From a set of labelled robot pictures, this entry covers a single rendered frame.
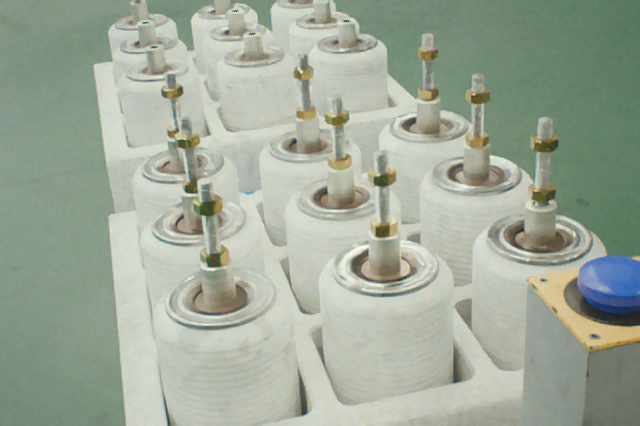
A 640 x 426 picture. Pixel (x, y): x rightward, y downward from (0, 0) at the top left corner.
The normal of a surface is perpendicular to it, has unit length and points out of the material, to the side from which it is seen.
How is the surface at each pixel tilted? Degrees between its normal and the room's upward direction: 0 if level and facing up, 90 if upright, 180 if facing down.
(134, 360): 0
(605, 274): 0
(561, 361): 90
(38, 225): 0
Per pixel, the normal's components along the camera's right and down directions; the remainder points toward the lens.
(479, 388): -0.07, -0.89
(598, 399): 0.24, 0.43
